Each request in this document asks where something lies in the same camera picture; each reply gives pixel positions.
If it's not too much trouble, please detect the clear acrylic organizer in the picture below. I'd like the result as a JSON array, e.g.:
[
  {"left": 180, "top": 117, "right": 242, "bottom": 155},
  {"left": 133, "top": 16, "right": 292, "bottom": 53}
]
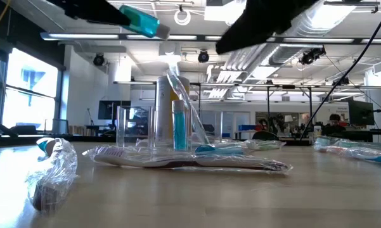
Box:
[{"left": 115, "top": 105, "right": 223, "bottom": 151}]

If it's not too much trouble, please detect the purple toothbrush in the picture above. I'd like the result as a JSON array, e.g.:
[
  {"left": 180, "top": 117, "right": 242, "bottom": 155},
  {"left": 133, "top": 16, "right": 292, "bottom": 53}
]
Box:
[
  {"left": 82, "top": 144, "right": 294, "bottom": 174},
  {"left": 25, "top": 137, "right": 79, "bottom": 213}
]

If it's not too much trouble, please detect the long ceiling light bar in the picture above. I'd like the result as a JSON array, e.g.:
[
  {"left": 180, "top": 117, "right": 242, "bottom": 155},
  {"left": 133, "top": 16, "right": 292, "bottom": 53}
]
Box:
[{"left": 39, "top": 31, "right": 381, "bottom": 45}]

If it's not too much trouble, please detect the person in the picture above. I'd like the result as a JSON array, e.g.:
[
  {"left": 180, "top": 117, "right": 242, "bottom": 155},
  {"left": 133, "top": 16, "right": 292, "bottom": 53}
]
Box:
[
  {"left": 255, "top": 118, "right": 271, "bottom": 132},
  {"left": 323, "top": 113, "right": 348, "bottom": 136}
]

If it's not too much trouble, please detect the black office chair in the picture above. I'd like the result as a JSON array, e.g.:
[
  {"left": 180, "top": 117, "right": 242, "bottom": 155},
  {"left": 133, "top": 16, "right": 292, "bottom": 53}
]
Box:
[{"left": 252, "top": 130, "right": 280, "bottom": 142}]

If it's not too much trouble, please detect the white yellow wipes canister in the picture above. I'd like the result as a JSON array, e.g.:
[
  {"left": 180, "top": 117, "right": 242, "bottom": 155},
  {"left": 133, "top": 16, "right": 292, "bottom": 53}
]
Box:
[{"left": 155, "top": 75, "right": 191, "bottom": 142}]

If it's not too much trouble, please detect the black computer monitor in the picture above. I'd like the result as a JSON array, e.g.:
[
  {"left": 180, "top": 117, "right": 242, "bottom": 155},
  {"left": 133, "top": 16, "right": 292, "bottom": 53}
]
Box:
[{"left": 347, "top": 99, "right": 375, "bottom": 126}]

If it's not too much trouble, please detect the silver ventilation duct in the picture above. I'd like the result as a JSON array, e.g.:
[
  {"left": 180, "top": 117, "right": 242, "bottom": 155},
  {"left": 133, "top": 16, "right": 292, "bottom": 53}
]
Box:
[{"left": 223, "top": 0, "right": 358, "bottom": 72}]

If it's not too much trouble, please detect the black ceiling camera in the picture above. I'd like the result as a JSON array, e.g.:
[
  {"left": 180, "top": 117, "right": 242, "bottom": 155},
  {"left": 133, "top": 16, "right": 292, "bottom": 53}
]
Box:
[
  {"left": 93, "top": 53, "right": 106, "bottom": 67},
  {"left": 299, "top": 46, "right": 326, "bottom": 66},
  {"left": 197, "top": 49, "right": 210, "bottom": 63}
]

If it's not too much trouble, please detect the white cable coil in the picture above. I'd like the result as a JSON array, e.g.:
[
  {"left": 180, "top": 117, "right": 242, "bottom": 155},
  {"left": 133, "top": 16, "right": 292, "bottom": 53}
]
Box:
[{"left": 173, "top": 8, "right": 192, "bottom": 27}]

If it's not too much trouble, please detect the black station frame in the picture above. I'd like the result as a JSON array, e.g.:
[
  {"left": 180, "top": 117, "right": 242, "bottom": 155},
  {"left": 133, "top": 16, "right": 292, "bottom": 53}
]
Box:
[{"left": 265, "top": 84, "right": 314, "bottom": 128}]

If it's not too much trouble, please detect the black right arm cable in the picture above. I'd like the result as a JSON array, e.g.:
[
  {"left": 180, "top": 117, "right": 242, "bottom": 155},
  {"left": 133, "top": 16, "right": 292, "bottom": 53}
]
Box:
[{"left": 299, "top": 0, "right": 381, "bottom": 142}]

